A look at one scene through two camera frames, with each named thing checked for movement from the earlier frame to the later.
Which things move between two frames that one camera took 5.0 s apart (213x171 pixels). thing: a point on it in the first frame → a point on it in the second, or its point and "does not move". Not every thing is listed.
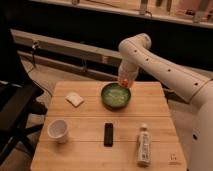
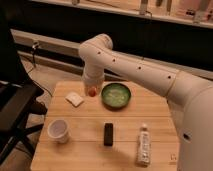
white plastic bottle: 144,146 does not move
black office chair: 18,100 does not move
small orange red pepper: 125,83 → 92,91
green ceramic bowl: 115,96 does not move
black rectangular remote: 108,135 does not move
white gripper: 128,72 → 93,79
